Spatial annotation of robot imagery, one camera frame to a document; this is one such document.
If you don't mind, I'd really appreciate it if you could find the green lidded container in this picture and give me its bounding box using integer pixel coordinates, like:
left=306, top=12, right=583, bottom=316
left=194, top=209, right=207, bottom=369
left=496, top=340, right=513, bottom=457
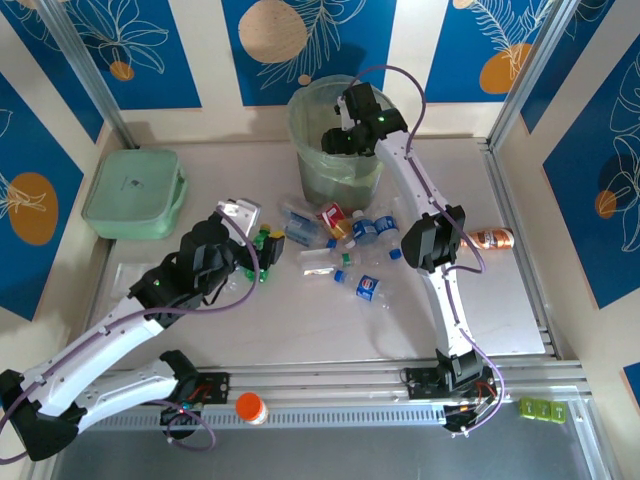
left=81, top=148, right=189, bottom=240

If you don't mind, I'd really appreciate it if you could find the grey slotted cable duct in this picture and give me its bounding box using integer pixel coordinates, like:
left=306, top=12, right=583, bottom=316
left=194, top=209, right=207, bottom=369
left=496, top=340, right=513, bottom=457
left=62, top=405, right=449, bottom=432

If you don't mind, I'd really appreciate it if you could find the small controller board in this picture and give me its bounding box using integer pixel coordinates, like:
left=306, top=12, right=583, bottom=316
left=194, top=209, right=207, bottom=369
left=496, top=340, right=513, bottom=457
left=159, top=399, right=204, bottom=427
left=442, top=402, right=494, bottom=435

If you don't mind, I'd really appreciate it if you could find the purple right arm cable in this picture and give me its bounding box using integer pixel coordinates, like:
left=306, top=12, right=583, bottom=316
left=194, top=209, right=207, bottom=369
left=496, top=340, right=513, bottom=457
left=349, top=65, right=507, bottom=440

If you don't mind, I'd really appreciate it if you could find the grey metal panel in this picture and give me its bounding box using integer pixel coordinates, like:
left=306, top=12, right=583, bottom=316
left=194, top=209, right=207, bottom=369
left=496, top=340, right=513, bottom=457
left=29, top=427, right=609, bottom=480

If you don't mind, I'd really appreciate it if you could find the clear bottle with green cap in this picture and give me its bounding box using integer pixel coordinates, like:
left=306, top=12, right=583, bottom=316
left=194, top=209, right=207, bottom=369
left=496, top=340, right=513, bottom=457
left=298, top=248, right=362, bottom=277

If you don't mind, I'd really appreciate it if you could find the blue label bottle white cap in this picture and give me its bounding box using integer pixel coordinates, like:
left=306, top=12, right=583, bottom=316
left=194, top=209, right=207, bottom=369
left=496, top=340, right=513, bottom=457
left=344, top=209, right=377, bottom=250

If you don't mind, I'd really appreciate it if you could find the green translucent trash bin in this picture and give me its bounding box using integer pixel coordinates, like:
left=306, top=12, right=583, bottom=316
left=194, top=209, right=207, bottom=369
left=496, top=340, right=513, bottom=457
left=287, top=74, right=401, bottom=211

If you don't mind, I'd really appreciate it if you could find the aluminium frame post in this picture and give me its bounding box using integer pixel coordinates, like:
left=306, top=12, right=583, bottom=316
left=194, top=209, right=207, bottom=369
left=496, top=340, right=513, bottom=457
left=37, top=0, right=139, bottom=150
left=487, top=0, right=581, bottom=151

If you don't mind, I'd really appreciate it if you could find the green plastic soda bottle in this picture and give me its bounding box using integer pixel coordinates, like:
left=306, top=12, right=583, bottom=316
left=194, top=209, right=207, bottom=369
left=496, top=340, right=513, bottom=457
left=243, top=224, right=275, bottom=282

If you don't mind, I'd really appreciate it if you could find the green translucent bin liner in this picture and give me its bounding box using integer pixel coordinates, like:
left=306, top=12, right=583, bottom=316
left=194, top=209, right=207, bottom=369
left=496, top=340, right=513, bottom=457
left=285, top=73, right=401, bottom=181

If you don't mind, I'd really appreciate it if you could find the clear plastic packet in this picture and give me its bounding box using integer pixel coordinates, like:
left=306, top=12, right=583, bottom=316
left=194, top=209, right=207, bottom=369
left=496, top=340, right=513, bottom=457
left=113, top=260, right=151, bottom=304

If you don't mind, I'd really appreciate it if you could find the clear bottle with blue cap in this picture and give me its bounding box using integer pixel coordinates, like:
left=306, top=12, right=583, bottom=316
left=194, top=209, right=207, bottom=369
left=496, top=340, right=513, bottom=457
left=277, top=195, right=337, bottom=250

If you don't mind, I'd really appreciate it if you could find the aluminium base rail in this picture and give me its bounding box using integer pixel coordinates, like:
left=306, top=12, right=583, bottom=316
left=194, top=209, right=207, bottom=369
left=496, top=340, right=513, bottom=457
left=49, top=358, right=589, bottom=409

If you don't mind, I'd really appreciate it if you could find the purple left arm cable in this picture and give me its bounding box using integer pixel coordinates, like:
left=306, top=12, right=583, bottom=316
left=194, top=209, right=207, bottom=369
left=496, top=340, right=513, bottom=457
left=0, top=207, right=262, bottom=450

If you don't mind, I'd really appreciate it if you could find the red label amber bottle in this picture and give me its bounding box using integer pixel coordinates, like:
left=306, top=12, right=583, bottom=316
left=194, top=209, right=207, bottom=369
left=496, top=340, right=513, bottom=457
left=314, top=201, right=354, bottom=239

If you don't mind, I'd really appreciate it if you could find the orange soda can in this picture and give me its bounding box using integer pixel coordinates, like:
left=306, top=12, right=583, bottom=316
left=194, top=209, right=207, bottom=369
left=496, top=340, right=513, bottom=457
left=459, top=227, right=516, bottom=251

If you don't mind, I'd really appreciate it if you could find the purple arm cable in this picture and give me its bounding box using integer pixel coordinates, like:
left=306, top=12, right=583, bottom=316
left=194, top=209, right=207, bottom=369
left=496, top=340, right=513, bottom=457
left=349, top=65, right=507, bottom=440
left=0, top=207, right=262, bottom=450

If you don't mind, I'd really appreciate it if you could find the white bottle with orange cap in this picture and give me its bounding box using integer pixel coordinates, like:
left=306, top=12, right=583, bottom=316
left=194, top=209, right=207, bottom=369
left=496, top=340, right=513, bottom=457
left=234, top=392, right=270, bottom=427

